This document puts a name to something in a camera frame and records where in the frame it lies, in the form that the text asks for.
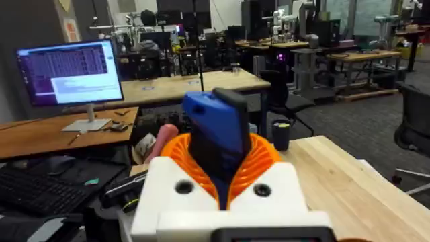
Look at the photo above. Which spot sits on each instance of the blue electric screwdriver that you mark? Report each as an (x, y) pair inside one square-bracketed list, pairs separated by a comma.
[(218, 127)]

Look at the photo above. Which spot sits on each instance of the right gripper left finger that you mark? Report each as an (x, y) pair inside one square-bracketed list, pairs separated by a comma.
[(161, 188)]

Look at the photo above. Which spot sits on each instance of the pink toy vegetable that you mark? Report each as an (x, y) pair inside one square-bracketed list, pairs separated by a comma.
[(163, 139)]

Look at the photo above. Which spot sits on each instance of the wooden workbench with metal frame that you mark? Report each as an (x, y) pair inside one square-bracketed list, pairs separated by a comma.
[(364, 67)]

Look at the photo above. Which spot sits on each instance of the black rounded chair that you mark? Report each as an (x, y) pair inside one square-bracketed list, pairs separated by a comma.
[(415, 117)]

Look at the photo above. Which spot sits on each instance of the black handheld tool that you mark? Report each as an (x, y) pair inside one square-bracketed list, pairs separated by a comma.
[(124, 190)]

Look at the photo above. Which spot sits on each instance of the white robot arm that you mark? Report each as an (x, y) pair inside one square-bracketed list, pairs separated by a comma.
[(280, 21)]

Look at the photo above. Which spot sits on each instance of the computer monitor on stand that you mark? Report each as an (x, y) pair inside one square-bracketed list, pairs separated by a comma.
[(70, 72)]

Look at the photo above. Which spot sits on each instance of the black cup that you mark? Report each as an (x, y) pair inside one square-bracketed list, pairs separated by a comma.
[(281, 134)]

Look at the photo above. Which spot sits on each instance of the brown wooden desk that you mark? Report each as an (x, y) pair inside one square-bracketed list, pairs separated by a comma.
[(40, 134)]

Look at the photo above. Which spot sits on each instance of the black keyboard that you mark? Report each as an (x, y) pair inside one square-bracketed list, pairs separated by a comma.
[(37, 193)]

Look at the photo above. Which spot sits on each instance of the long pale wooden table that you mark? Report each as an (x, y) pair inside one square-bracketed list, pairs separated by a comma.
[(174, 85)]

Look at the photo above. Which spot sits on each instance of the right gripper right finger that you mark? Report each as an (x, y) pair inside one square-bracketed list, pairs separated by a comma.
[(275, 188)]

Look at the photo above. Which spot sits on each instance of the black office chair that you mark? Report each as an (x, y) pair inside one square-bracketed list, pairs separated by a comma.
[(285, 97)]

